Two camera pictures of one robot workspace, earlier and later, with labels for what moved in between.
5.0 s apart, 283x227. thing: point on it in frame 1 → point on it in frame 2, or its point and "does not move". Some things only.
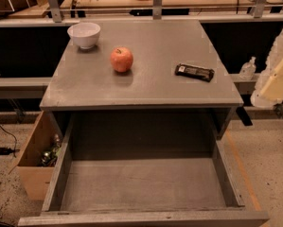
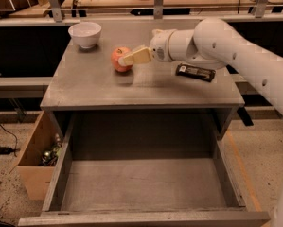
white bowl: [84, 35] does not move
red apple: [121, 60] does not move
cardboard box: [35, 164] does not move
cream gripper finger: [275, 83] → [158, 51]
